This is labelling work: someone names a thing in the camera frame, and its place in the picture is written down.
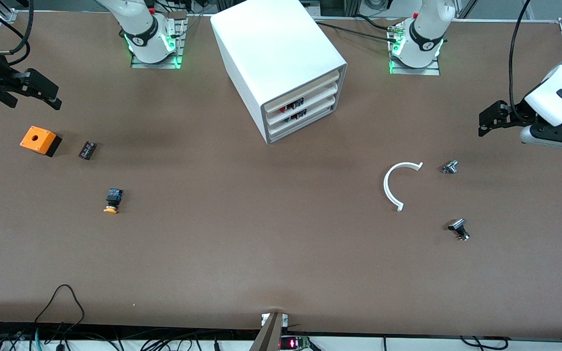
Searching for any white plastic drawer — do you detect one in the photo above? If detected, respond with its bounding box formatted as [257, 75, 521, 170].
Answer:
[264, 70, 342, 118]
[266, 94, 344, 141]
[265, 83, 343, 129]

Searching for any yellow push button blue body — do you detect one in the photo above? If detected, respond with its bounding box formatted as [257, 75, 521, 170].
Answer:
[103, 188, 123, 214]

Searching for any white drawer cabinet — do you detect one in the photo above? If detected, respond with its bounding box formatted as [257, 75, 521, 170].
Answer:
[210, 0, 348, 145]

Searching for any orange box black base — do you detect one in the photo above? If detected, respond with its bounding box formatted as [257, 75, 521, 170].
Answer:
[20, 126, 62, 157]

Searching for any device with red display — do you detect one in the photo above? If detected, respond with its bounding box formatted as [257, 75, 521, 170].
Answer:
[280, 335, 311, 351]

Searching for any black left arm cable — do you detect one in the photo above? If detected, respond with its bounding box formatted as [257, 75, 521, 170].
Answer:
[507, 0, 531, 122]

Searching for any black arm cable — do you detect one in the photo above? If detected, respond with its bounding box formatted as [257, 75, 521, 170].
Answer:
[507, 0, 531, 122]
[0, 0, 34, 66]

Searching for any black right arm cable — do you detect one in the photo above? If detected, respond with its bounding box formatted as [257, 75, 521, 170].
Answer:
[0, 0, 34, 66]

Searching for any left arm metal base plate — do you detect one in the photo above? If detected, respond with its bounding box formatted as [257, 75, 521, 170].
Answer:
[389, 27, 441, 76]

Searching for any black silver selector switch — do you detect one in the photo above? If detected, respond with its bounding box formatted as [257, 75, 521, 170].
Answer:
[448, 219, 470, 241]

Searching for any white half ring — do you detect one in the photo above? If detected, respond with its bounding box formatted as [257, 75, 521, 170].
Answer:
[383, 162, 424, 212]

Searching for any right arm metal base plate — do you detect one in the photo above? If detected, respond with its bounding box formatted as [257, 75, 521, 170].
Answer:
[131, 19, 184, 69]

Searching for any black power cable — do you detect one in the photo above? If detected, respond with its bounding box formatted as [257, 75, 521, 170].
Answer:
[315, 15, 400, 42]

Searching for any thin black looped cable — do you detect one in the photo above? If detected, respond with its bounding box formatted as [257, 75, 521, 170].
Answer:
[35, 284, 85, 337]

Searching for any black slack cable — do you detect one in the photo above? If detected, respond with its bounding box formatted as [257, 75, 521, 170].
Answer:
[461, 336, 508, 350]

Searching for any brown camera post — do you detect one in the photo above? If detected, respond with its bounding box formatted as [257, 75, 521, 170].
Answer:
[249, 312, 289, 351]

